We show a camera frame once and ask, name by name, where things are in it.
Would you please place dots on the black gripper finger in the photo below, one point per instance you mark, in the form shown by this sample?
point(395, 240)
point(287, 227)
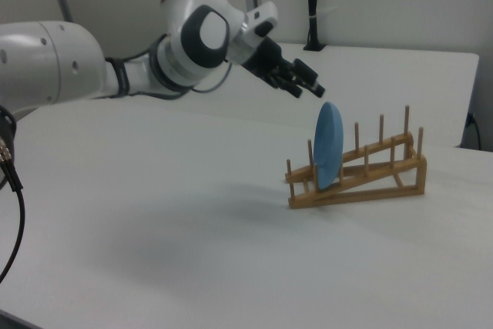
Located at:
point(310, 76)
point(287, 83)

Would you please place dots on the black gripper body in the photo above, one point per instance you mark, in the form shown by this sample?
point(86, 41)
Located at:
point(263, 57)

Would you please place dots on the blue round plate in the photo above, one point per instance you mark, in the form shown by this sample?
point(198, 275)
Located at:
point(327, 144)

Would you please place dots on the wooden plate rack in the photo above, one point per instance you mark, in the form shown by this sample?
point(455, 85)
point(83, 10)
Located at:
point(385, 192)

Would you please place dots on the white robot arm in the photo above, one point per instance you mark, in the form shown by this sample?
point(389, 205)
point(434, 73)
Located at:
point(50, 63)

